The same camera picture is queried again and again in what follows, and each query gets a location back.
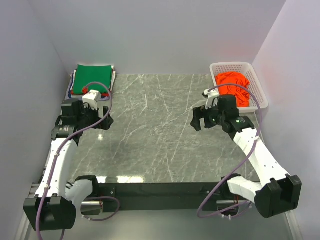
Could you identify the orange t shirt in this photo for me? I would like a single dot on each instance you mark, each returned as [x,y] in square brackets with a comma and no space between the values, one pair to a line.
[232,77]

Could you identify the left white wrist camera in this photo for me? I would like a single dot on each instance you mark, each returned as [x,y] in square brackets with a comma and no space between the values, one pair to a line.
[91,99]

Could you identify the white plastic basket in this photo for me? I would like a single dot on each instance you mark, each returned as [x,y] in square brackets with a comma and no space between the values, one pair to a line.
[248,71]

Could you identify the stack of folded shirts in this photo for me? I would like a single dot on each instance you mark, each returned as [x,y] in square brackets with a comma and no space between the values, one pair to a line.
[104,97]

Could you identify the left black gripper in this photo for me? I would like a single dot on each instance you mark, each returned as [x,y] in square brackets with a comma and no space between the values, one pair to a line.
[104,124]

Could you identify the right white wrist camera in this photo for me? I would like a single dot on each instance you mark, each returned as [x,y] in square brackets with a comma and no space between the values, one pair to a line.
[210,93]

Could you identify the black base bar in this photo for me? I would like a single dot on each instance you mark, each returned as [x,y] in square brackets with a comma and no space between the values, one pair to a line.
[151,196]

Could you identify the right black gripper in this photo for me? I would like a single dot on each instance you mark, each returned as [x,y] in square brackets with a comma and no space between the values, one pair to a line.
[200,112]

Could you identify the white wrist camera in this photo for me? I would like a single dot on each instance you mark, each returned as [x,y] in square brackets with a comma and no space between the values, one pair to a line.
[91,99]
[210,93]

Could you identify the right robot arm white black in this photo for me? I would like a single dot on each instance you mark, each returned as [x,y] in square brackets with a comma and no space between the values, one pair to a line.
[277,192]

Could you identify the green folded t shirt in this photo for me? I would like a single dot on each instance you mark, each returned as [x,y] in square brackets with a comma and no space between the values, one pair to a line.
[86,74]

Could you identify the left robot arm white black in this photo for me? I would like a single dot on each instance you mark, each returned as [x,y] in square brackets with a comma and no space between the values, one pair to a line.
[65,127]

